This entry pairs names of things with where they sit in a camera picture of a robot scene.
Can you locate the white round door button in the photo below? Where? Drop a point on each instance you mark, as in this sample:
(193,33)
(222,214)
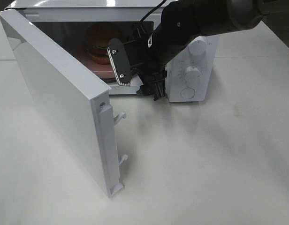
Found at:
(188,93)

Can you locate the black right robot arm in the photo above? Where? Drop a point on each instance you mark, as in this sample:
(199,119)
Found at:
(213,17)

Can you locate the white round knob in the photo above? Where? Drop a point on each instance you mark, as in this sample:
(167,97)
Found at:
(192,74)
(197,46)

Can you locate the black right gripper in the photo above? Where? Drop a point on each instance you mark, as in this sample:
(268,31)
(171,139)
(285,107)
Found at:
(148,53)

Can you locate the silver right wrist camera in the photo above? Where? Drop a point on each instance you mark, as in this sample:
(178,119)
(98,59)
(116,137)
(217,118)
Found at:
(119,62)

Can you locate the white microwave oven body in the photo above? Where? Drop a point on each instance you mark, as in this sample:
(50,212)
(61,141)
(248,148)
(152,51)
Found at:
(66,21)

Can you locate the pink round plate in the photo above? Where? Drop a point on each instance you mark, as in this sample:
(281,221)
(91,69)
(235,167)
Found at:
(104,72)

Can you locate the burger with cheese and lettuce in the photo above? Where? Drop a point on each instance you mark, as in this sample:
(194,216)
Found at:
(97,39)

